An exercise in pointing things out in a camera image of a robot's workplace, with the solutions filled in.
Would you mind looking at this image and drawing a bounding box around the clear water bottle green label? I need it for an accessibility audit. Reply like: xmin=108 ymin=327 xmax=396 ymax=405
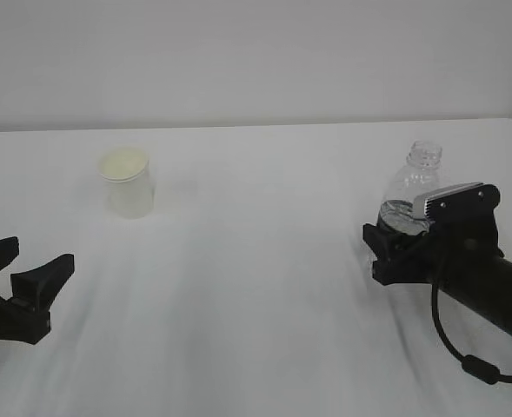
xmin=376 ymin=141 xmax=449 ymax=256

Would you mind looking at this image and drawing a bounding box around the white paper cup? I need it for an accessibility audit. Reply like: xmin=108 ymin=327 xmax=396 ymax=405
xmin=98 ymin=147 xmax=155 ymax=219

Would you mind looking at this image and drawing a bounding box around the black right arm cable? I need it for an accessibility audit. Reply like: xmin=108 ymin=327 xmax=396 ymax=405
xmin=430 ymin=236 xmax=512 ymax=386

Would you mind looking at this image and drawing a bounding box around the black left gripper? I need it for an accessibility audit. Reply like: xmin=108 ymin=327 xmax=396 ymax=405
xmin=0 ymin=236 xmax=75 ymax=345

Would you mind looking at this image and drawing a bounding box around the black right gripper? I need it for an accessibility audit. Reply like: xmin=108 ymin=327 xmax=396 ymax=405
xmin=362 ymin=216 xmax=506 ymax=289

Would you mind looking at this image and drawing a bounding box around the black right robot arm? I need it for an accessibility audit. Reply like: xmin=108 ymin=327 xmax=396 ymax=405
xmin=362 ymin=215 xmax=512 ymax=336

